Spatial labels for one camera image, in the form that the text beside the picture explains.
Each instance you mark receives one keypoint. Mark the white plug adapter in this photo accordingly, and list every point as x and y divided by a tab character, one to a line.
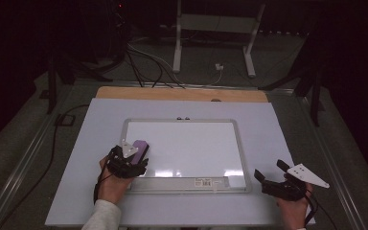
219	66

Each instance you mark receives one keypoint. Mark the black square floor plate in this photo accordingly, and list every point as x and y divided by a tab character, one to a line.
64	119

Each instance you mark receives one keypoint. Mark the aluminium rail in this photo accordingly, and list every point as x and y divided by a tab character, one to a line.
329	159
22	159

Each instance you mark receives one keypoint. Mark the person's right hand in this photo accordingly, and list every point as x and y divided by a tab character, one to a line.
295	212

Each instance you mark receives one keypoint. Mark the purple and black whiteboard eraser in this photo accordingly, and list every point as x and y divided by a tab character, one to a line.
140	150

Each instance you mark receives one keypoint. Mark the black tripod stand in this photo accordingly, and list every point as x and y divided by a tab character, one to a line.
52	83
314	96

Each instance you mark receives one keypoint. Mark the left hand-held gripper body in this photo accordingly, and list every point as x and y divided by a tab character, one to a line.
121	164

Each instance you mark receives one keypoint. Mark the silver-framed whiteboard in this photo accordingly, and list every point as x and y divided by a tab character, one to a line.
188	150

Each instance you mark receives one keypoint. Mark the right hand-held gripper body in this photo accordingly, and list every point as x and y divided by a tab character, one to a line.
305	177

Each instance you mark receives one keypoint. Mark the person's left hand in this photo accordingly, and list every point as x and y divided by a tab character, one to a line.
113	188

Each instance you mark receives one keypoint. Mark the large white sheet board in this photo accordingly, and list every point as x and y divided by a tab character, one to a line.
179	108

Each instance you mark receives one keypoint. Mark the white metal stand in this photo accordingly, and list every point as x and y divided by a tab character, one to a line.
177	38

